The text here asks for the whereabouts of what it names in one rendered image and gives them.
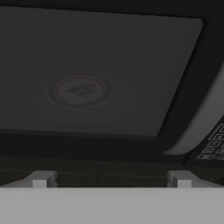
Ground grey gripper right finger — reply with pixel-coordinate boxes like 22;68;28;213
166;170;218;188

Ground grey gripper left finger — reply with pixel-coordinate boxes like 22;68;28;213
8;170;59;188

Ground black microwave door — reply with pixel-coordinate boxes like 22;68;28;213
0;0;224;165

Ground grey microwave door handle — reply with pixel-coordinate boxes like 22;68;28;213
163;64;224;156

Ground black microwave oven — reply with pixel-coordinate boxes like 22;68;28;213
0;0;224;187

